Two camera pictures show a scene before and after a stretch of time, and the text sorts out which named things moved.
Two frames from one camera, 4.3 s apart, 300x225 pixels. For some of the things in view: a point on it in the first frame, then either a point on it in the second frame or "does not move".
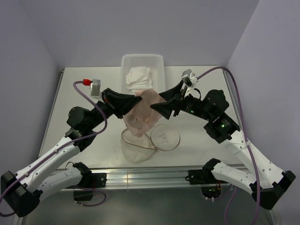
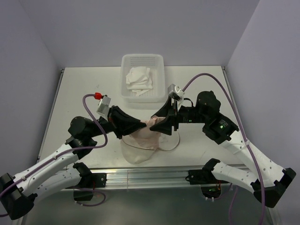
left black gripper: (121, 103) to (131, 123)
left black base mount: (89, 180) does not move
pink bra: (141, 117) to (145, 137)
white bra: (138, 78) does not move
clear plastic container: (139, 149) does not move
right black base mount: (210, 187) does not move
